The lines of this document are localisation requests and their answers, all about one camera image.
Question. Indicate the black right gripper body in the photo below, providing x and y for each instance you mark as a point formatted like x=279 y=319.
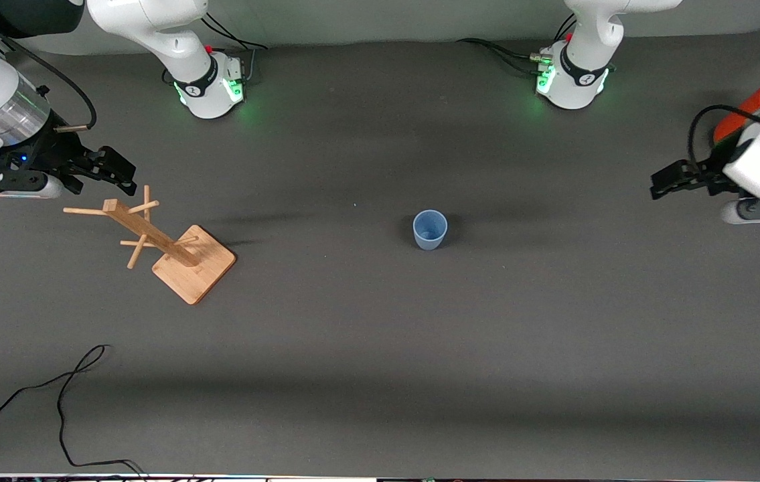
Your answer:
x=51 y=149

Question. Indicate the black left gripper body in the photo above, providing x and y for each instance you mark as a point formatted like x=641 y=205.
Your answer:
x=709 y=170

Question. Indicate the light blue plastic cup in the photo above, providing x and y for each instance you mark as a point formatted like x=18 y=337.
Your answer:
x=430 y=237

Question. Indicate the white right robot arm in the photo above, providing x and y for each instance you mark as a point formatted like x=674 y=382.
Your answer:
x=152 y=27

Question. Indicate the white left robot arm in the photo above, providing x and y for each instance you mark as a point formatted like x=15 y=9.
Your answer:
x=584 y=60

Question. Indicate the orange can with grey lid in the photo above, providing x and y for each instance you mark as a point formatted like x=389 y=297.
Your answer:
x=748 y=107

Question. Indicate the wooden mug tree stand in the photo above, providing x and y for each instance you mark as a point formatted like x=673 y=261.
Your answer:
x=195 y=271

